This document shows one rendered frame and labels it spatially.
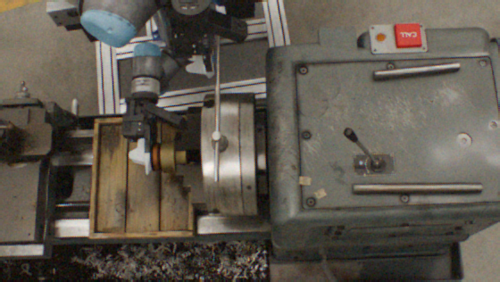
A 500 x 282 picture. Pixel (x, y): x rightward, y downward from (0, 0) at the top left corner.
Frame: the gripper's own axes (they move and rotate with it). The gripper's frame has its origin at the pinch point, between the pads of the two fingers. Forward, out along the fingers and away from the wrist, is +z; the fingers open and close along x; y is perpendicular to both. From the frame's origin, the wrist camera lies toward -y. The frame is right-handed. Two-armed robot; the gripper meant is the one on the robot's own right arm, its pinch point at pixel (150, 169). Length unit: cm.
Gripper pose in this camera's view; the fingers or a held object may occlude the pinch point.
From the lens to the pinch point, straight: 155.2
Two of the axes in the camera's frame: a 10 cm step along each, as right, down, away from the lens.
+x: -0.5, -3.0, -9.5
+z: 0.2, 9.5, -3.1
